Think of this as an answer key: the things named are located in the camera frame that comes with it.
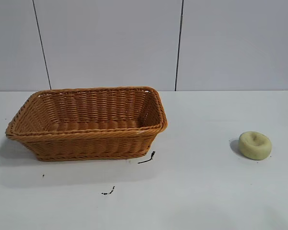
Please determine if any pale yellow round pastry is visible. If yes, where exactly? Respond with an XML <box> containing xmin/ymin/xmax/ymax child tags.
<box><xmin>238</xmin><ymin>131</ymin><xmax>272</xmax><ymax>161</ymax></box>

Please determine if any brown woven wicker basket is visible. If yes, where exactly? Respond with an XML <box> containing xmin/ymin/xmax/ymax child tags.
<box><xmin>5</xmin><ymin>86</ymin><xmax>168</xmax><ymax>161</ymax></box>

